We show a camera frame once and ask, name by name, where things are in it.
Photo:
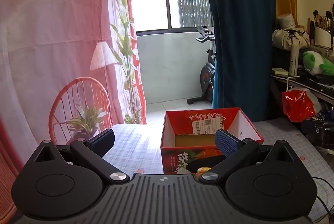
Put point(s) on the dark cluttered desk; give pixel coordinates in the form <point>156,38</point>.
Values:
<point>323,90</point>

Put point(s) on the black exercise bike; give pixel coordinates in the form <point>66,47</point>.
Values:
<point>207,75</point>

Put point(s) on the pale yellow notepad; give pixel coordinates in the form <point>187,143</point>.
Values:
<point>279,71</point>

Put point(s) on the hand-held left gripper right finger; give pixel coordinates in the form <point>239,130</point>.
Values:
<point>225,144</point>

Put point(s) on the beige cloth bag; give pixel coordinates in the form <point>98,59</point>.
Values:
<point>283,38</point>

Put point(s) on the white brush holder cup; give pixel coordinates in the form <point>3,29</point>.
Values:
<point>323,37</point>

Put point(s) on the roll of tape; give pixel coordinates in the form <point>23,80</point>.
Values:
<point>285,20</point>

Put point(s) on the white spray bottle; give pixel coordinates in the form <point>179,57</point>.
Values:
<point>293,59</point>

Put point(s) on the red plastic bag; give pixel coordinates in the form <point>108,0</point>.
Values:
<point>297,106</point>

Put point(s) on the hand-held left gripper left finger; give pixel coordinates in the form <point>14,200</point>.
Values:
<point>104,139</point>

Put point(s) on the red printed cardboard box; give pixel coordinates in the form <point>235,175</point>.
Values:
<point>180,161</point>

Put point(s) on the green and white plush toy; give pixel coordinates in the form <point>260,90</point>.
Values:
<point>317,63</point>

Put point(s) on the pink printed backdrop cloth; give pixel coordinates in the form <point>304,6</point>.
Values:
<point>52,30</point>

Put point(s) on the dark blue curtain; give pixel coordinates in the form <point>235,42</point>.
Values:
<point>240,30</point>

